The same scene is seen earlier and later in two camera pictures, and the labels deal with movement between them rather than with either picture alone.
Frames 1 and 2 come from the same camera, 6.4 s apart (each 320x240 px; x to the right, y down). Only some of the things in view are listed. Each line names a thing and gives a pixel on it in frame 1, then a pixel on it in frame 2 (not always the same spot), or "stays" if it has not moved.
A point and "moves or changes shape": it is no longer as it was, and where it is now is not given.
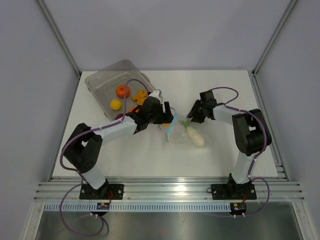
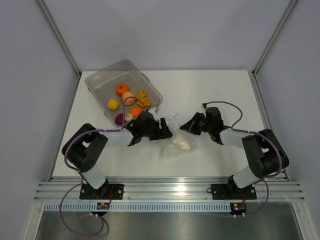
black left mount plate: (106, 191) stays
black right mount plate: (230, 191) stays
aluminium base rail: (169, 189) stays
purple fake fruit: (119, 116) stays
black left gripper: (165, 117) -> (163, 132)
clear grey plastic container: (107, 85) stays
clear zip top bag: (192, 133) moves or changes shape
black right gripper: (193, 113) -> (191, 126)
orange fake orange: (132, 108) stays
